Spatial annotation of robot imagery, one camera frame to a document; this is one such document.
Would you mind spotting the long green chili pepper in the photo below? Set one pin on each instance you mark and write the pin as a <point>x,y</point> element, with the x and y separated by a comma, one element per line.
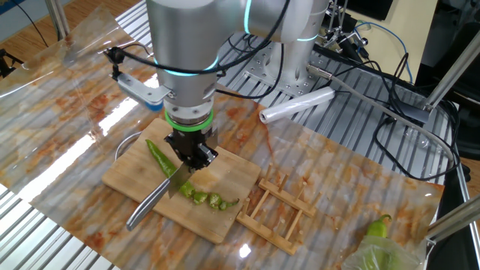
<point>159,157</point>

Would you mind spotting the wooden cutting board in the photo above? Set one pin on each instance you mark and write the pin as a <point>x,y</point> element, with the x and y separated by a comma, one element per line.
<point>131,176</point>

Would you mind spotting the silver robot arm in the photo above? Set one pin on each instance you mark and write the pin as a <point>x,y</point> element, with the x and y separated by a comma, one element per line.
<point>180,45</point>

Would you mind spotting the cut chili slice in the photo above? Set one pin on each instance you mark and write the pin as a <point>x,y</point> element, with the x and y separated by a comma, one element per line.
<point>200,197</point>
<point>187,189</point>
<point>214,201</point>

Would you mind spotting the marbled plastic table sheet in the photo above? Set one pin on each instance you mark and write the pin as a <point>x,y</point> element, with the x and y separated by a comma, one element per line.
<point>75,93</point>

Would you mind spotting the steel kitchen knife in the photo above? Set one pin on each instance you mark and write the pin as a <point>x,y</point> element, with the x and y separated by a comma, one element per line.
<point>150,204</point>

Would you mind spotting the silver tripod leg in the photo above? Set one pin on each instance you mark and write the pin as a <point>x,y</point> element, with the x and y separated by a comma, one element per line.
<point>58,18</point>

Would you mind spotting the beige panel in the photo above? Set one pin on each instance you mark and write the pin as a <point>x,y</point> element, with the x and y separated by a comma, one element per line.
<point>412,30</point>

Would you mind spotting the green pepper inside bag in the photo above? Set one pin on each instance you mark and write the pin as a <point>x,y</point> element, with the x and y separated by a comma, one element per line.
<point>375,258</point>

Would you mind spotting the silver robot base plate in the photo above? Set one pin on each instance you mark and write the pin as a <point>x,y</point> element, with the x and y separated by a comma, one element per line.
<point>258,67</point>

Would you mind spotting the metal clamp stand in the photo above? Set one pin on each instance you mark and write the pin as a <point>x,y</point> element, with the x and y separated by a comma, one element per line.
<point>350,37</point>

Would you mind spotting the aluminium frame pole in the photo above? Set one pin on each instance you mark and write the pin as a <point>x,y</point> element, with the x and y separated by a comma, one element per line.
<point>457,219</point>
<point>453,71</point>

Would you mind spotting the white plastic bag roll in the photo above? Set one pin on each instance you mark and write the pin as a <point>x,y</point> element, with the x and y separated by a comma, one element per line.
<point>296,105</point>

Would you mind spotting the wooden peg rack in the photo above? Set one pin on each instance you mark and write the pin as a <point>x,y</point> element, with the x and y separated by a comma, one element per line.
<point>288,202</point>

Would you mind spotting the black monitor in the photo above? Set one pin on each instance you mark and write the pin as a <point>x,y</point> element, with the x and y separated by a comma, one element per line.
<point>371,9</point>

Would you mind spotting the green pepper with curled stem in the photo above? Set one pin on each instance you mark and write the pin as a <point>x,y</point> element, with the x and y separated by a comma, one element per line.
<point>377,228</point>

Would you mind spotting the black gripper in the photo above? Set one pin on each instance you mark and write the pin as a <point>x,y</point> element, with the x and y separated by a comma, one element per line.
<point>189,144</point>

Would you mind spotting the black tripod part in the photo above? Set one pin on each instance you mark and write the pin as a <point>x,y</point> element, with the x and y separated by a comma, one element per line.
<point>5,62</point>

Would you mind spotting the clear plastic bag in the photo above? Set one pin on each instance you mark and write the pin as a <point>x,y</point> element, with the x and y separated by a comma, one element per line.
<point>375,257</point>

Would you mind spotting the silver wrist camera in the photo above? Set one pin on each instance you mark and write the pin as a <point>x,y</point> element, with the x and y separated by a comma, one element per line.
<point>138,90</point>

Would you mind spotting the cut chili stem piece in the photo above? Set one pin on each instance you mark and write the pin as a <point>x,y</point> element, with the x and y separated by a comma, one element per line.
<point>224,205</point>

